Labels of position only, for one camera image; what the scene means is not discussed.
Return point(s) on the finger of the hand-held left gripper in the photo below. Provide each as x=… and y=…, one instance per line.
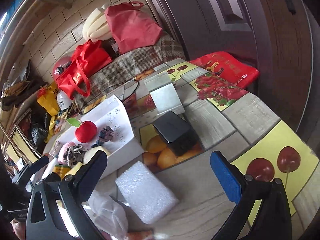
x=52, y=176
x=31, y=168

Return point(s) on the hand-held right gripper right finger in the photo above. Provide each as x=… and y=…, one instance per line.
x=226, y=180

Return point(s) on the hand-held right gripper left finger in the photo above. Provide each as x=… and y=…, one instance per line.
x=93, y=172

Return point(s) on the white cardboard box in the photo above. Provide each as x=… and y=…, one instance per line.
x=120, y=152

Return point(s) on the clear plastic bag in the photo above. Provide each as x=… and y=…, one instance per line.
x=107, y=215

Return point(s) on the white foam block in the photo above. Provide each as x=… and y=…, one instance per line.
x=147, y=192

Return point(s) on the yellow sponge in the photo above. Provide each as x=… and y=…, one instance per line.
x=73, y=171

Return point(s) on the cream sponge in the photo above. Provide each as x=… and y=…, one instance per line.
x=93, y=152

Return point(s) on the zebra print scrunchie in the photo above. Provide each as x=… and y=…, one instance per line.
x=76, y=155

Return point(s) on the black plastic bag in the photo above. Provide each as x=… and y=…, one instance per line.
x=38, y=132

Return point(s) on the knitted multicolour scrunchie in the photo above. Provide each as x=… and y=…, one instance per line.
x=106, y=135

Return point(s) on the red plush apple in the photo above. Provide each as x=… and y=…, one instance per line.
x=86, y=132

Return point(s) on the fruit print tablecloth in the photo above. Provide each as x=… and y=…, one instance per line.
x=225, y=120

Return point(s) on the yellow bag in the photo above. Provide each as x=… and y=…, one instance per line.
x=48, y=102

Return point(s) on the dark grey charger block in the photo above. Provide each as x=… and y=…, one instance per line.
x=175, y=132

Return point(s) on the white helmet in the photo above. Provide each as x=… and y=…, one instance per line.
x=63, y=101

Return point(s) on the silver metal stand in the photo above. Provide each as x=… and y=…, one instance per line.
x=166, y=96

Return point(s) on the pink helmet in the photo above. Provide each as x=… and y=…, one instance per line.
x=61, y=66

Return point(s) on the red tote bag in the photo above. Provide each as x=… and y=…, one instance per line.
x=82, y=65

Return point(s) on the red printed plastic bag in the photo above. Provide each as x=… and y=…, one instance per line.
x=230, y=67

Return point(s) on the plaid sofa cover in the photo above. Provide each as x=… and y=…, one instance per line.
x=140, y=57

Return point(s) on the dark bottle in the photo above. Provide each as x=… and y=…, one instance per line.
x=113, y=47

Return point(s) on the cream folded foam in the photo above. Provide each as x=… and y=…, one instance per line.
x=95, y=25

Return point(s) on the red non-woven bag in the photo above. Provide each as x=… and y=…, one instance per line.
x=132, y=27

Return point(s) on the brown door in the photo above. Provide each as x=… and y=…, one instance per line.
x=212, y=17

